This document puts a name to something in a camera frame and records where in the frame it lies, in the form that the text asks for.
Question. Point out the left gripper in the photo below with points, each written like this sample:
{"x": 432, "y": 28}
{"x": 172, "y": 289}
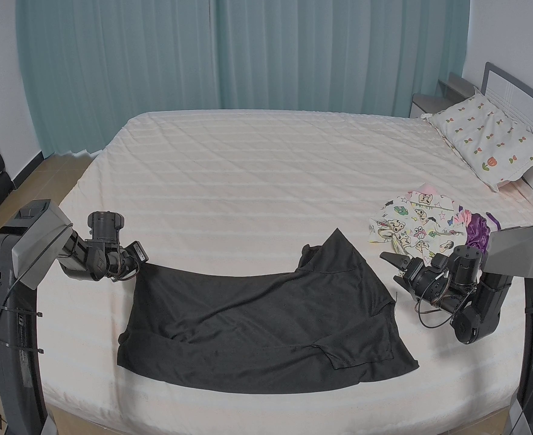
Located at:
{"x": 125, "y": 265}

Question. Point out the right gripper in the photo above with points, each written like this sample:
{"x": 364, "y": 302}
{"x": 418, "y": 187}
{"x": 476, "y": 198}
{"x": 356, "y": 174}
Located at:
{"x": 425, "y": 286}

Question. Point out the black T-shirt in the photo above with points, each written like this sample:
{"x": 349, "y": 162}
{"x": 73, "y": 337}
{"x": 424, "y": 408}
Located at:
{"x": 248, "y": 324}

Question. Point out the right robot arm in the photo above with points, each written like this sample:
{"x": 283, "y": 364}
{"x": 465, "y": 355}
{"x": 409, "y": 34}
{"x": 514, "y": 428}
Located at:
{"x": 515, "y": 252}

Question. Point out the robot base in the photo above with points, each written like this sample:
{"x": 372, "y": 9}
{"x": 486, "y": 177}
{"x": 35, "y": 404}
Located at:
{"x": 520, "y": 424}

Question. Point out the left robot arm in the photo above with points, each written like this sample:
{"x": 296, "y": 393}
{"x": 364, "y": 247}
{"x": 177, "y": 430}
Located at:
{"x": 35, "y": 243}

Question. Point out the bed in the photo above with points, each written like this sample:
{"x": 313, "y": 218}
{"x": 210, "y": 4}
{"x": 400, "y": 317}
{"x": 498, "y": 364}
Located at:
{"x": 271, "y": 166}

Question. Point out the white printed garment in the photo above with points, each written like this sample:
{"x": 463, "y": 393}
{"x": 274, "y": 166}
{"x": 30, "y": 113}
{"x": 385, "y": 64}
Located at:
{"x": 420, "y": 224}

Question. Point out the pink garment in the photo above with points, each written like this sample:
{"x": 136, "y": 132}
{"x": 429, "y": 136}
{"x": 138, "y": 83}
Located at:
{"x": 465, "y": 218}

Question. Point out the purple garment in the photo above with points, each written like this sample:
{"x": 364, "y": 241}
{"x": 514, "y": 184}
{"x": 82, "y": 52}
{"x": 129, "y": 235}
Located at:
{"x": 477, "y": 234}

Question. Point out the white printed pillow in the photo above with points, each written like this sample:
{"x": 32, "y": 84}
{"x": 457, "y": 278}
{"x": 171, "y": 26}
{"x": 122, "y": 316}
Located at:
{"x": 488, "y": 143}

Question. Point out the grey bedside table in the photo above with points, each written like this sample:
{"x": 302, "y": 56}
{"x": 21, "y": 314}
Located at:
{"x": 427, "y": 106}

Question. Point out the blue-green curtain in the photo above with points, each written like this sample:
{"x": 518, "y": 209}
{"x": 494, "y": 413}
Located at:
{"x": 157, "y": 39}

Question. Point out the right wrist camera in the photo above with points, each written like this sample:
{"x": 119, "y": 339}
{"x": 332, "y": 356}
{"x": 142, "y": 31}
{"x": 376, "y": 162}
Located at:
{"x": 439, "y": 263}

